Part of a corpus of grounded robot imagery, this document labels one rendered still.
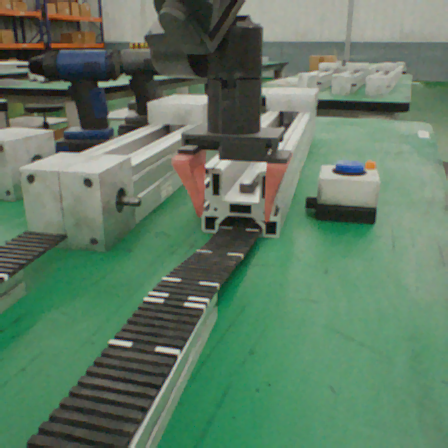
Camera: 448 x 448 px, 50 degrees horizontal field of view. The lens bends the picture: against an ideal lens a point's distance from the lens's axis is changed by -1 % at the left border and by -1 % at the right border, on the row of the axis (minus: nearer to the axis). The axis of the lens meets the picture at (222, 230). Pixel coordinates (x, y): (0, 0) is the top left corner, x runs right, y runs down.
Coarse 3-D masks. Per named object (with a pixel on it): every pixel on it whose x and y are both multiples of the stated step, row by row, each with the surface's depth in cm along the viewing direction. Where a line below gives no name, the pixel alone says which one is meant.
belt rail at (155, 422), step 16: (208, 320) 40; (192, 336) 35; (192, 352) 36; (176, 368) 31; (192, 368) 35; (176, 384) 32; (160, 400) 29; (176, 400) 32; (160, 416) 29; (144, 432) 26; (160, 432) 29
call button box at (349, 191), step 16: (320, 176) 65; (336, 176) 65; (352, 176) 65; (368, 176) 65; (320, 192) 65; (336, 192) 64; (352, 192) 64; (368, 192) 63; (320, 208) 65; (336, 208) 65; (352, 208) 65; (368, 208) 64
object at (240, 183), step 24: (264, 120) 96; (312, 120) 113; (288, 144) 73; (216, 168) 59; (240, 168) 69; (264, 168) 58; (288, 168) 64; (216, 192) 61; (240, 192) 63; (264, 192) 60; (288, 192) 67; (216, 216) 61; (240, 216) 60
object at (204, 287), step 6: (162, 282) 41; (168, 282) 41; (174, 282) 41; (180, 282) 41; (186, 282) 41; (192, 282) 41; (198, 282) 41; (204, 282) 41; (174, 288) 40; (180, 288) 40; (186, 288) 40; (192, 288) 40; (198, 288) 40; (204, 288) 40; (210, 288) 40; (216, 288) 41
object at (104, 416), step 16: (64, 400) 27; (80, 400) 27; (64, 416) 26; (80, 416) 26; (96, 416) 26; (112, 416) 26; (128, 416) 26; (144, 416) 27; (112, 432) 25; (128, 432) 25
